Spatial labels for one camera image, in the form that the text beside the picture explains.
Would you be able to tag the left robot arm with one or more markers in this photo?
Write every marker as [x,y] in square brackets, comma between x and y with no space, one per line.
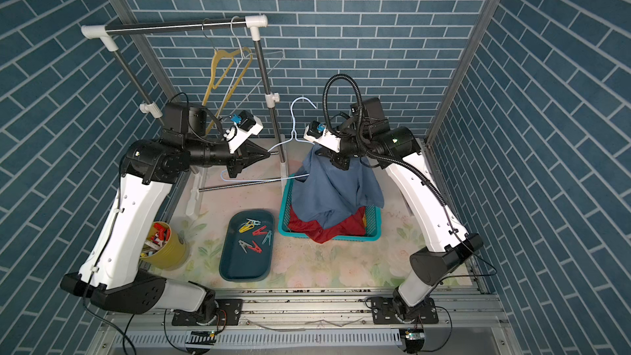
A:
[110,277]

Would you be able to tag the yellow bowl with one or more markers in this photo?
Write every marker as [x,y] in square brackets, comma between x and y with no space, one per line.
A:
[164,248]

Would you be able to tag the blue grey t-shirt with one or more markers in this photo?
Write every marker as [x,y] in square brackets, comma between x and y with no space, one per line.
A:
[328,195]

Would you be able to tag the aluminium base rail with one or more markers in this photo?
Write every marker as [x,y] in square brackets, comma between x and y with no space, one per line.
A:
[360,321]

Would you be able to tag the grey clothespin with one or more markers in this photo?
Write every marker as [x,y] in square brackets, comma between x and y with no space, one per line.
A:
[243,245]

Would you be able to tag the teal plastic basket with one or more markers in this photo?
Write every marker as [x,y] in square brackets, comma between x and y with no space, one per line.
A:
[373,215]

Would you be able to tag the yellow clothespin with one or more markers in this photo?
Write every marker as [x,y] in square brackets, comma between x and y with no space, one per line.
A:
[247,227]

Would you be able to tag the red t-shirt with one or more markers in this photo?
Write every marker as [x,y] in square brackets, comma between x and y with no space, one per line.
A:
[352,226]

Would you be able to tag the red clothespin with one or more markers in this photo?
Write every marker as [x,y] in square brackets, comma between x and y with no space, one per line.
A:
[260,231]
[255,247]

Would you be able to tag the white wire hanger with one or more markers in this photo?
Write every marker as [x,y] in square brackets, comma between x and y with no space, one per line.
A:
[239,62]

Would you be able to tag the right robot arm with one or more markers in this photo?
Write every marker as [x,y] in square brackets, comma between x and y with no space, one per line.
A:
[447,242]

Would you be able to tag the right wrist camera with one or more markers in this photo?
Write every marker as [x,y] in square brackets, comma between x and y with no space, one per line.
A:
[319,134]

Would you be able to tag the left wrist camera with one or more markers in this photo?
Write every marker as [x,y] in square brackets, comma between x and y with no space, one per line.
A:
[244,125]

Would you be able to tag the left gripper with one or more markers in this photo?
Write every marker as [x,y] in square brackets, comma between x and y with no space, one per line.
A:
[239,158]

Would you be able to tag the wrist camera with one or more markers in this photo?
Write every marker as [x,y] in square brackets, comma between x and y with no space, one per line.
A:
[244,125]
[319,134]

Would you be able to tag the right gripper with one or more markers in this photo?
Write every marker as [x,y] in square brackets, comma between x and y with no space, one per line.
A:
[338,162]

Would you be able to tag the dark teal tray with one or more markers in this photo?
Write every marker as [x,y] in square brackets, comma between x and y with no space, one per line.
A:
[235,264]

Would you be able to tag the metal clothes rack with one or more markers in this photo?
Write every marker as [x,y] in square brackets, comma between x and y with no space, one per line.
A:
[106,34]

